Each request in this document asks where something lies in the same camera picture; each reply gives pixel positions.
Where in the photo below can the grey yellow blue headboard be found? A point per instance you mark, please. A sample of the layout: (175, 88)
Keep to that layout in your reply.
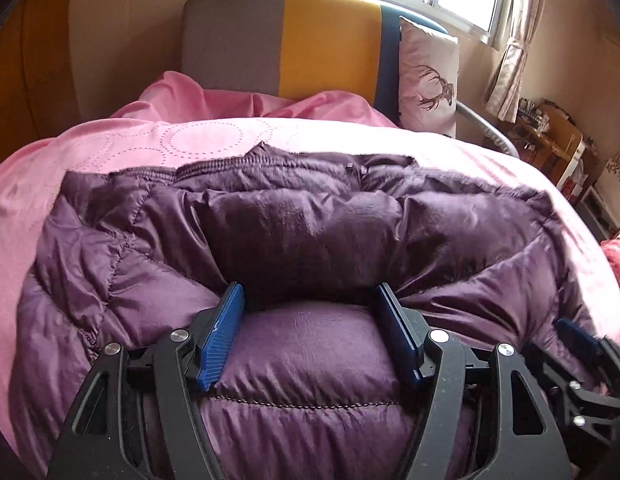
(330, 40)

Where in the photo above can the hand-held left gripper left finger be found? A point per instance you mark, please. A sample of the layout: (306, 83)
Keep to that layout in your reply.
(222, 335)

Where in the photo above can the wooden desk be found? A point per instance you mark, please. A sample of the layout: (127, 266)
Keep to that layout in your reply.
(565, 135)

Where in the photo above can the purple quilted down jacket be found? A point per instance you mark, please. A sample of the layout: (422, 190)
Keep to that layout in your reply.
(315, 240)

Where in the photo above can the pink patterned curtain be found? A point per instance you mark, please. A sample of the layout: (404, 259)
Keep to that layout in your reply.
(510, 70)

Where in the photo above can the floral wall sticker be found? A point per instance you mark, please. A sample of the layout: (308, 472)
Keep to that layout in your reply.
(616, 170)

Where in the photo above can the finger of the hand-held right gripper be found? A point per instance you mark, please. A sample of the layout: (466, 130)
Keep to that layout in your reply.
(576, 332)
(585, 402)

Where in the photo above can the grey curved tube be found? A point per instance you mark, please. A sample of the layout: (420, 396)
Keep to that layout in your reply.
(490, 125)

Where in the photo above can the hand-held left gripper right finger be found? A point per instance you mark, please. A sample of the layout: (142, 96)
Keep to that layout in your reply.
(397, 332)

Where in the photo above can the pink dotted blanket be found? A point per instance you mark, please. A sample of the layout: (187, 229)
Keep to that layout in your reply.
(140, 145)

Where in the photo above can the pink ruffled cloth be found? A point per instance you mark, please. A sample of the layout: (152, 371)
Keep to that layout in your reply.
(617, 270)

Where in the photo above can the pink deer print pillow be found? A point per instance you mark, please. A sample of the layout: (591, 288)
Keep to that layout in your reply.
(425, 60)

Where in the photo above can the row of small bottles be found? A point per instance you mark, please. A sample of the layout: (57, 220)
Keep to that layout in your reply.
(535, 115)

